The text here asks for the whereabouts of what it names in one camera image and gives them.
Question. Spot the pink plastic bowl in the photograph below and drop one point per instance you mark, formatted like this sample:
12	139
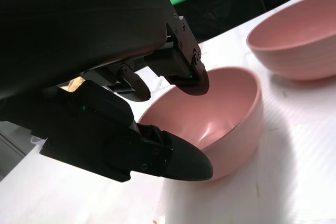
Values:
223	108
296	37

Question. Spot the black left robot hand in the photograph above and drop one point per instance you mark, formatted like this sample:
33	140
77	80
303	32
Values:
65	37

